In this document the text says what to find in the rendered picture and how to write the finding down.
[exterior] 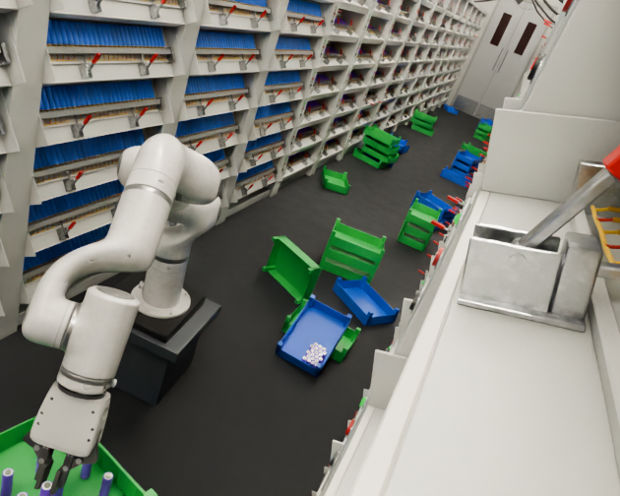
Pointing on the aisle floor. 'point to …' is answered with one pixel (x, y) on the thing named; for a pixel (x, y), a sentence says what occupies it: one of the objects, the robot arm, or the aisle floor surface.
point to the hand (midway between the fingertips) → (51, 475)
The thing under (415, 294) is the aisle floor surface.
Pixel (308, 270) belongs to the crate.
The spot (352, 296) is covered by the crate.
